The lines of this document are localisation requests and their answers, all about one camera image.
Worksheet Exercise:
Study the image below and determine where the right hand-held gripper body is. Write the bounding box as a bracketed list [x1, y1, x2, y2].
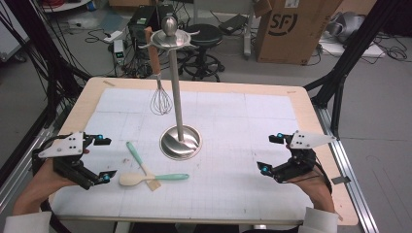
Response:
[273, 129, 339, 185]

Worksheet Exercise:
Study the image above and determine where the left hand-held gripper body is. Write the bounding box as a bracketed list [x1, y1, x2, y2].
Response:
[37, 130, 102, 191]

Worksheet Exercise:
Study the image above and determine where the cream spatula green handle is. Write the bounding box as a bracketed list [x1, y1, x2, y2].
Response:
[118, 172, 190, 187]

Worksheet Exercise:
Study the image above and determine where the stainless steel utensil stand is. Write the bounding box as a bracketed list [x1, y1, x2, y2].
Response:
[138, 16, 202, 161]

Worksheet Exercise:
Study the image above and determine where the wire whisk wooden handle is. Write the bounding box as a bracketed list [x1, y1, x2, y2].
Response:
[144, 26, 174, 117]

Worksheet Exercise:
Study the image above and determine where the person's left hand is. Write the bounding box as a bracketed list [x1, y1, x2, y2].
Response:
[26, 159, 79, 209]

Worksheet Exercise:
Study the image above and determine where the person's right hand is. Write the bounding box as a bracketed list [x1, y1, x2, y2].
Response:
[288, 171, 335, 212]

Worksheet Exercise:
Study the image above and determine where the white grid mat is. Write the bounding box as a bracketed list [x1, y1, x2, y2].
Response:
[51, 87, 328, 221]

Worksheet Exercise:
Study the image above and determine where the grey tape piece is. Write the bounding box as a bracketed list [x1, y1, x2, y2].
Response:
[330, 175, 352, 185]

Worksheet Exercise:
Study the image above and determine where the white device green display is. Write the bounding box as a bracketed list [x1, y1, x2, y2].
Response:
[113, 39, 126, 64]

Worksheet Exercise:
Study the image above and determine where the large printed cardboard box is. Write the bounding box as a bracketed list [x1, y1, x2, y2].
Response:
[254, 0, 344, 66]

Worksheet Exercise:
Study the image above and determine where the white power strip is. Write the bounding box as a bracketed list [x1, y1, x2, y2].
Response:
[102, 29, 124, 44]

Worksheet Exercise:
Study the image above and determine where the white flat board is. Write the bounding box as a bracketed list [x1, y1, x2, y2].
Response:
[319, 38, 387, 59]

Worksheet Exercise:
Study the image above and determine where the grey wrapped object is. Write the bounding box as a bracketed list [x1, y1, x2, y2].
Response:
[325, 11, 365, 45]

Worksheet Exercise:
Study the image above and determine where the flat black device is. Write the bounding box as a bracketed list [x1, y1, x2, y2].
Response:
[218, 13, 249, 35]

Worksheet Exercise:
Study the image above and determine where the white panel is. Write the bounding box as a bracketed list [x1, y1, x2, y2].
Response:
[0, 6, 30, 62]

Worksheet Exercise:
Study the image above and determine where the black round stool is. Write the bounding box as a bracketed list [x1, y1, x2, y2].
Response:
[177, 23, 226, 83]

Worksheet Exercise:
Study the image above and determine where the black computer tower green label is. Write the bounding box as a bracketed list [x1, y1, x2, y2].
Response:
[127, 4, 160, 61]

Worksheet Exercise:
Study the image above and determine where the white round table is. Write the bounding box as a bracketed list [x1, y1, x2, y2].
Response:
[42, 0, 93, 14]

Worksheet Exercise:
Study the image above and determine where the plain brown cardboard box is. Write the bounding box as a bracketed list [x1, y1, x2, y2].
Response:
[108, 0, 159, 8]

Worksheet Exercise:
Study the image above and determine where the plain black computer tower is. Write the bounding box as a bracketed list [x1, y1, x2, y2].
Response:
[156, 3, 179, 32]

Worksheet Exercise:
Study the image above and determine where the aluminium rail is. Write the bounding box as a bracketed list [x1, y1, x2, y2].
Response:
[0, 108, 72, 216]
[312, 105, 380, 233]

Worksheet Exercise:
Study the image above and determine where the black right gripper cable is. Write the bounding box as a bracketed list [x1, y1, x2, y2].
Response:
[314, 159, 333, 195]

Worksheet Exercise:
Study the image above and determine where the black metal frame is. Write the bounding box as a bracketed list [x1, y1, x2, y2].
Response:
[303, 0, 404, 142]

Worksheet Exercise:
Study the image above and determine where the white metal post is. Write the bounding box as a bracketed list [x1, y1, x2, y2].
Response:
[242, 0, 257, 61]

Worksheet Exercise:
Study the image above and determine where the black frame with cable bundle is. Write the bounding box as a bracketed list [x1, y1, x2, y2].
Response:
[0, 0, 93, 129]

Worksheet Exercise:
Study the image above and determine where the black floor cable tangle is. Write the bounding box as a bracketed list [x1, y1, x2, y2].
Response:
[372, 32, 409, 62]

